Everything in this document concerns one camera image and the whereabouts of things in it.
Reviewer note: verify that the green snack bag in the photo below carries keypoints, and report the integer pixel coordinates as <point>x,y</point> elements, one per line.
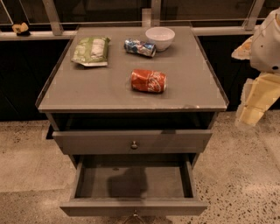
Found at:
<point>92,52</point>

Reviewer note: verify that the metal window railing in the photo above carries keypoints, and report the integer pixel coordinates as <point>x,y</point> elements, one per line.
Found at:
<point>207,17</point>

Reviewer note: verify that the grey drawer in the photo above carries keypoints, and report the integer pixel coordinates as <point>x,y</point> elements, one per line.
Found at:
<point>122,185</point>
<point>132,141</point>

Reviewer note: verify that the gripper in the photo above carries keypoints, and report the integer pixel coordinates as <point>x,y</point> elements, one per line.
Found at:
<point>266,48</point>

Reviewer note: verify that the blue crushed soda can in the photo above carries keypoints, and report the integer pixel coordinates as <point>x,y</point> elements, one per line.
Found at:
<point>139,47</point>

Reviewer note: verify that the grey drawer cabinet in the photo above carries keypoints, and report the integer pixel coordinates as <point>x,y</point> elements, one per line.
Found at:
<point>101,98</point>

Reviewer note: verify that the grey top drawer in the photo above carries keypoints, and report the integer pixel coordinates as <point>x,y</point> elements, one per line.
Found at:
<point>132,141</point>

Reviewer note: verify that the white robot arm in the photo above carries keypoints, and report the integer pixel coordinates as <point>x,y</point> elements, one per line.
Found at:
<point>263,52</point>

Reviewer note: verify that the red crushed cola can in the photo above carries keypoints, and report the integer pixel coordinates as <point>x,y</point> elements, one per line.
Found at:
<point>149,81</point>

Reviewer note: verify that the white bowl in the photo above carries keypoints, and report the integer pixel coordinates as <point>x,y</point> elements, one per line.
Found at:
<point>161,37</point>

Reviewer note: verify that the small yellow object on ledge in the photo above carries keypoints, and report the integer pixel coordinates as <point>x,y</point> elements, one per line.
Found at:
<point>21,29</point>

